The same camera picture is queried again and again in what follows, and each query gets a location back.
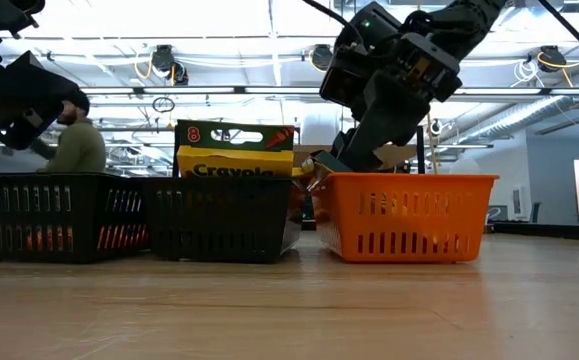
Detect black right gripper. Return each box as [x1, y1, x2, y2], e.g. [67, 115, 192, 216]
[329, 32, 464, 174]

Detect orange slotted plastic basket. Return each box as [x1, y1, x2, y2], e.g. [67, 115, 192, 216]
[312, 172, 500, 265]

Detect black slotted plastic basket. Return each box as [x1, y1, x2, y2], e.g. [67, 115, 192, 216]
[142, 175, 304, 265]
[0, 172, 151, 265]

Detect person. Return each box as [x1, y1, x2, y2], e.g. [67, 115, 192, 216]
[32, 89, 108, 175]

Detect long ceiling light bar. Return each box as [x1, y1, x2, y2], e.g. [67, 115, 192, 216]
[76, 85, 579, 97]

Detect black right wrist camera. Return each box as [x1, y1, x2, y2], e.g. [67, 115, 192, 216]
[318, 42, 373, 122]

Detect yellow hanging cable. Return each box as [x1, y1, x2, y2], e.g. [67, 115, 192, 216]
[424, 113, 440, 175]

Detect black ceiling cable reel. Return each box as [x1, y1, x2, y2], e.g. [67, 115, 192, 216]
[310, 43, 335, 73]
[151, 44, 190, 87]
[536, 44, 564, 74]

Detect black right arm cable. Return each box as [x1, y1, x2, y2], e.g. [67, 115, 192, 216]
[301, 0, 365, 46]

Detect black hanging cable loop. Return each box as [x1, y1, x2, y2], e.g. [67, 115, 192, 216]
[151, 96, 177, 115]

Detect silver ceiling duct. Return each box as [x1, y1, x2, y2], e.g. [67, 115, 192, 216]
[461, 93, 578, 146]

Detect white coiled cable bundle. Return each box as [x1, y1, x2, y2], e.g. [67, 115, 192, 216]
[512, 57, 540, 87]

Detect black aluminium table frame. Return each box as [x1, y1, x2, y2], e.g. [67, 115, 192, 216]
[486, 221, 579, 243]

